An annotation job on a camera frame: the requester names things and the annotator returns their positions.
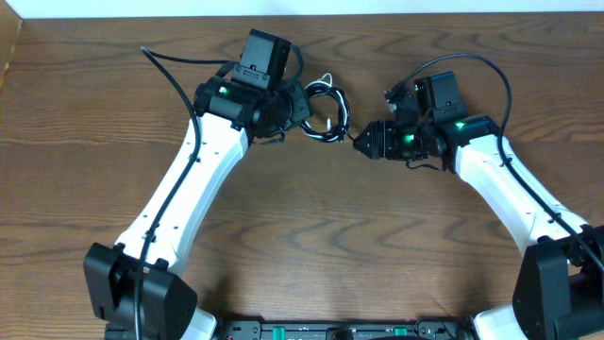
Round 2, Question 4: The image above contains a black usb cable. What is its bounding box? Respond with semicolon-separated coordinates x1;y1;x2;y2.
299;80;360;144

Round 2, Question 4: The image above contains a white usb cable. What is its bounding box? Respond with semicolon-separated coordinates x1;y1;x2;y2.
301;73;350;141

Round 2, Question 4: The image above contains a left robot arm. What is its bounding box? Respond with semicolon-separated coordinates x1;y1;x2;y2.
83;29;311;340

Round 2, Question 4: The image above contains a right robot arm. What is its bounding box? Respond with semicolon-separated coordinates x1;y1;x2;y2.
353;72;603;339

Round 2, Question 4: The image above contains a cardboard box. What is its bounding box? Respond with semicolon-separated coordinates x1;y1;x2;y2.
0;0;23;88

